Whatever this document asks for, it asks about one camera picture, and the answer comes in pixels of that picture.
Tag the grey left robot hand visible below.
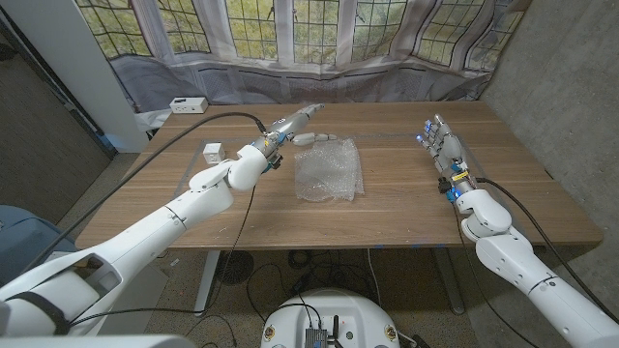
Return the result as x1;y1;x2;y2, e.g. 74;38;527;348
251;102;339;170

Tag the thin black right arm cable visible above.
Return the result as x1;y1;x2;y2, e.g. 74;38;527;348
452;201;541;348

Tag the white partition panel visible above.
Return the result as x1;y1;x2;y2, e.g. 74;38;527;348
0;0;150;154

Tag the grey table leg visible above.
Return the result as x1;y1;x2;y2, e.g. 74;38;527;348
431;246;466;315

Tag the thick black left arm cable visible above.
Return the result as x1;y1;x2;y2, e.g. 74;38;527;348
18;111;268;279

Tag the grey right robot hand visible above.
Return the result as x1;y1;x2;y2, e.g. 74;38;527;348
415;113;480;203

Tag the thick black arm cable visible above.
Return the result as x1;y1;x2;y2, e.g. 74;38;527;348
475;176;619;325
18;111;268;279

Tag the white table leg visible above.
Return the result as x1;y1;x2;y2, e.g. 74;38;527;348
192;249;222;316

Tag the black floor cable bundle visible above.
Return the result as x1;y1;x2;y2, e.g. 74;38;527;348
287;248;368;301

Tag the blue fabric seat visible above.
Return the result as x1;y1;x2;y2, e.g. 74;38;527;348
0;204;78;286

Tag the small white cube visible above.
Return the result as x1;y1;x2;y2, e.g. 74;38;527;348
202;141;226;166

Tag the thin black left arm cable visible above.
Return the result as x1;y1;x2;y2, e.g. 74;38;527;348
67;185;257;326

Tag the printed window backdrop cloth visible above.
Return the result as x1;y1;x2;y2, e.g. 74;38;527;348
74;0;533;115

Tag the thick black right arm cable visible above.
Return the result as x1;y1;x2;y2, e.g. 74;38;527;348
475;176;619;325

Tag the thin black torso cable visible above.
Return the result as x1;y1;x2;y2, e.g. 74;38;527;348
246;263;324;331

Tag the grey electronics box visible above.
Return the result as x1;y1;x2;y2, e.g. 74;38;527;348
304;327;329;348

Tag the white power socket box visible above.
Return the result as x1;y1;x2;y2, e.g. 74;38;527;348
168;97;210;115

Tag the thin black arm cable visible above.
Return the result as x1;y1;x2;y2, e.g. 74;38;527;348
452;201;541;348
67;185;257;326

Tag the white floor cable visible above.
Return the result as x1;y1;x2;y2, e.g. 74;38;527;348
366;248;383;306

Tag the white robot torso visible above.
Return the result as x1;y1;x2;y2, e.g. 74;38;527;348
259;288;401;348

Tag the clear bubble wrap sheet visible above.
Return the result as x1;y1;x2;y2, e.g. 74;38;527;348
293;136;366;203

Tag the round black floor fan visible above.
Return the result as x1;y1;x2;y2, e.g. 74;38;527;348
216;250;255;286

